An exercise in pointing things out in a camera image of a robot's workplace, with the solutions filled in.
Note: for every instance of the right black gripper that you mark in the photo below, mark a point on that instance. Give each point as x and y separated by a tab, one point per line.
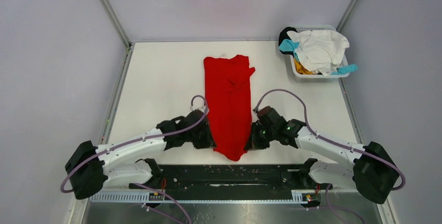
254	142

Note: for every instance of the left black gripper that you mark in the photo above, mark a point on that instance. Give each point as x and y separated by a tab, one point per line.
208	142

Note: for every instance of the red t shirt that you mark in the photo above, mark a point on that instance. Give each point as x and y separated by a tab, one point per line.
228	95

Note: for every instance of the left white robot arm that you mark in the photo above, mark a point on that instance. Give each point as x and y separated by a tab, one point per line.
92	168

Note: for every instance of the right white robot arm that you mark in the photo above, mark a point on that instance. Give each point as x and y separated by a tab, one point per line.
367	168

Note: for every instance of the white laundry basket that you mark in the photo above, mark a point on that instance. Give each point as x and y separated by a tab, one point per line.
318	77

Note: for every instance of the left controller board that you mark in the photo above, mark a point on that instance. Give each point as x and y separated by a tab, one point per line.
155	197

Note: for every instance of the controller board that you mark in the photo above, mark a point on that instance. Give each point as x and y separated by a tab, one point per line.
311	198
155	197

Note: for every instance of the teal t shirt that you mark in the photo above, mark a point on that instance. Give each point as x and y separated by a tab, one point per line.
288	47

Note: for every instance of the right controller board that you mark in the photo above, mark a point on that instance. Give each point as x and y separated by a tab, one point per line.
311	198

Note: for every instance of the white t shirt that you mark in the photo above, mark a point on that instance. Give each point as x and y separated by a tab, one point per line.
322	51

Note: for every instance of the black t shirt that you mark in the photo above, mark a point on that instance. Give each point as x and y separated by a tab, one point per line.
284	34

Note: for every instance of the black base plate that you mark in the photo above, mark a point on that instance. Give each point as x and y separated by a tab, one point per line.
250	181

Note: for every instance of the slotted cable duct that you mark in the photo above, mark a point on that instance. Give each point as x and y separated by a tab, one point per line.
288	197

